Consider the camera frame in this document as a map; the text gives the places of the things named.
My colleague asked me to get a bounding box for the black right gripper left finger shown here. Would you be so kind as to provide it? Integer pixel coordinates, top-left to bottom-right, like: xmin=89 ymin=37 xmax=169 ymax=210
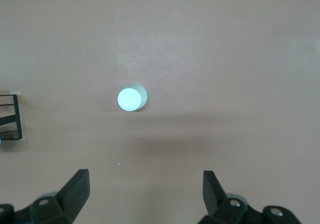
xmin=0 ymin=168 xmax=90 ymax=224

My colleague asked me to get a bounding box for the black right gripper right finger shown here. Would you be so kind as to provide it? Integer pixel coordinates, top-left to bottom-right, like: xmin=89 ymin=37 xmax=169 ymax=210
xmin=199 ymin=170 xmax=301 ymax=224

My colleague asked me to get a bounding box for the pale green cup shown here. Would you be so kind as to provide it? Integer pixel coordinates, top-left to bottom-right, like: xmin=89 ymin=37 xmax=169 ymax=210
xmin=117 ymin=83 xmax=149 ymax=113

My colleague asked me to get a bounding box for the black wire cup rack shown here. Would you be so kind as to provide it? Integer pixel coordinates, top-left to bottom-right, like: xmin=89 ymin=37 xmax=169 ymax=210
xmin=0 ymin=93 xmax=24 ymax=141

